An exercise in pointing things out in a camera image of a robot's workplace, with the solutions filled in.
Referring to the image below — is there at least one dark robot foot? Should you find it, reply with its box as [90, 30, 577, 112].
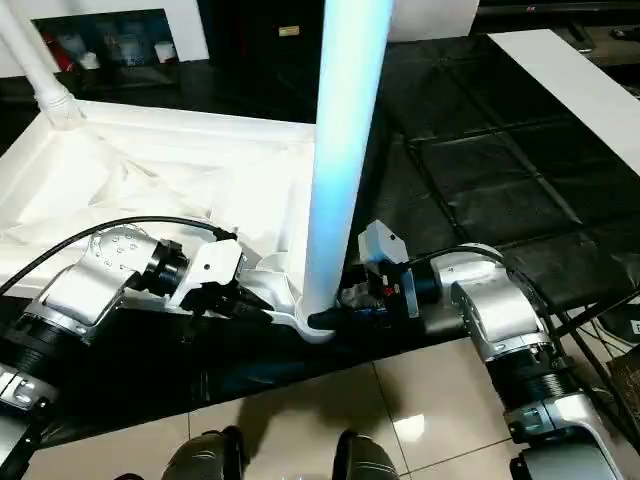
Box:
[167, 425, 247, 480]
[335, 429, 402, 480]

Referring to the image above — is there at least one white glass-door cabinet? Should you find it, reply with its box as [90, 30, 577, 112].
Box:
[0, 0, 211, 75]

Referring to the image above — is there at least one white plastic table top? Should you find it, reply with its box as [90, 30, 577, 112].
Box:
[0, 97, 347, 347]

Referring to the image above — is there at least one black work mat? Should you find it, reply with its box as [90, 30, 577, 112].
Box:
[0, 32, 640, 437]

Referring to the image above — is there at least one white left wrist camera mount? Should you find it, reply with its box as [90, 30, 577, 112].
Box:
[169, 238, 247, 315]

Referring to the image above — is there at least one white flat board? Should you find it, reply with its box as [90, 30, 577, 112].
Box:
[487, 28, 640, 180]

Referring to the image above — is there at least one dark right robot foot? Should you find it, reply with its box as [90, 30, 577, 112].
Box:
[335, 429, 402, 480]

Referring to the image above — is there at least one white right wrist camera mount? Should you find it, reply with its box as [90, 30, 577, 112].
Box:
[358, 219, 420, 320]

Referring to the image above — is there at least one white plastic table leg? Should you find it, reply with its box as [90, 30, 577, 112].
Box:
[0, 0, 87, 133]
[298, 0, 397, 334]

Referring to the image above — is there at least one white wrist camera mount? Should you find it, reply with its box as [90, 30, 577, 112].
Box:
[169, 238, 247, 315]
[358, 219, 420, 320]

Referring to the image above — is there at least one black metal stand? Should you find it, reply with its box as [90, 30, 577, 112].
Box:
[552, 292, 640, 442]

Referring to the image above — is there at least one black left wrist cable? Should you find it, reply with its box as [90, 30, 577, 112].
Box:
[0, 215, 240, 300]

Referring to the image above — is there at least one dark left robot foot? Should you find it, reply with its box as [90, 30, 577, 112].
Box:
[167, 425, 247, 480]

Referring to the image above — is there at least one black furniture with yellow label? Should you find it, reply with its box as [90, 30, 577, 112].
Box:
[197, 0, 327, 69]

